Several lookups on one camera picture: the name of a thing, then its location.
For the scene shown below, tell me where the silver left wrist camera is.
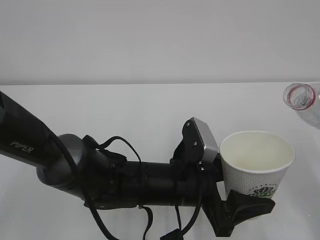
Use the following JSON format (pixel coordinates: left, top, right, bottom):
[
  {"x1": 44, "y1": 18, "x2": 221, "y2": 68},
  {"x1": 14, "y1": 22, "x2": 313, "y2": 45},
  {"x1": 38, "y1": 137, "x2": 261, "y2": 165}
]
[{"x1": 182, "y1": 117, "x2": 219, "y2": 165}]

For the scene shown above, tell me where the white paper cup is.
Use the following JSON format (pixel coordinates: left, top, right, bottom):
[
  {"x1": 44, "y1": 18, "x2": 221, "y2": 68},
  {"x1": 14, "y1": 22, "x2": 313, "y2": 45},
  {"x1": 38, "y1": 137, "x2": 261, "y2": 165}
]
[{"x1": 219, "y1": 130, "x2": 296, "y2": 199}]

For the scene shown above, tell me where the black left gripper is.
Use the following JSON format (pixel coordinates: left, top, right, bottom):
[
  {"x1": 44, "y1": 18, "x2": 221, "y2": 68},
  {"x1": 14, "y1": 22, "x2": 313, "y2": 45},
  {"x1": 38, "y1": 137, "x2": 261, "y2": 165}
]
[{"x1": 119, "y1": 152, "x2": 276, "y2": 237}]

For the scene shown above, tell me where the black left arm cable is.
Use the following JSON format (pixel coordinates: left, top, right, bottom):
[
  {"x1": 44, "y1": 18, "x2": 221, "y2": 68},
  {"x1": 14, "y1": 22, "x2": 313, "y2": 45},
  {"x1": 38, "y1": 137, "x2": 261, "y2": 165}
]
[{"x1": 44, "y1": 129, "x2": 203, "y2": 240}]

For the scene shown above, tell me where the clear plastic water bottle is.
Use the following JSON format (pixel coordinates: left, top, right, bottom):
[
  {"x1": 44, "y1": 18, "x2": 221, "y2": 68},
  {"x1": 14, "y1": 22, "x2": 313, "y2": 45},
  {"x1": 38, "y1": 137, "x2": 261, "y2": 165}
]
[{"x1": 282, "y1": 82, "x2": 320, "y2": 129}]

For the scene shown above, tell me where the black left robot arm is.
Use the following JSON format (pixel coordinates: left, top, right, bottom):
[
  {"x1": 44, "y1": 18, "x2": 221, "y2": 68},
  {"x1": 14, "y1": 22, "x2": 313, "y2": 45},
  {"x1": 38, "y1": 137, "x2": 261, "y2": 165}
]
[{"x1": 0, "y1": 93, "x2": 275, "y2": 240}]

